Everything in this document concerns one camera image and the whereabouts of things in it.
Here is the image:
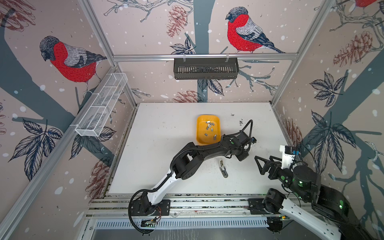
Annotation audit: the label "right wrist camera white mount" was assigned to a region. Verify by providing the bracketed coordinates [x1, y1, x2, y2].
[280, 145, 300, 169]

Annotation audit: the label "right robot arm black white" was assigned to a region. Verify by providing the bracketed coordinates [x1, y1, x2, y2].
[255, 156, 373, 240]

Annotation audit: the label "black wall basket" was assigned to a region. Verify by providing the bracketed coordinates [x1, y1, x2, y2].
[174, 58, 239, 80]

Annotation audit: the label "yellow plastic tray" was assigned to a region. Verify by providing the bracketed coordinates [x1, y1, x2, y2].
[196, 115, 221, 145]

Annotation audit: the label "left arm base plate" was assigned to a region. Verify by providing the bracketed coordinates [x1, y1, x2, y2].
[129, 199, 171, 216]

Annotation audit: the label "white wire mesh shelf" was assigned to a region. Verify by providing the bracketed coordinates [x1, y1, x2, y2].
[75, 73, 128, 137]

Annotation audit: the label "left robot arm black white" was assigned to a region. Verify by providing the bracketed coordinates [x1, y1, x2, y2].
[128, 131, 257, 216]

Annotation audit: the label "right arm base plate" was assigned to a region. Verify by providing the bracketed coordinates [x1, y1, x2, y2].
[248, 198, 270, 215]

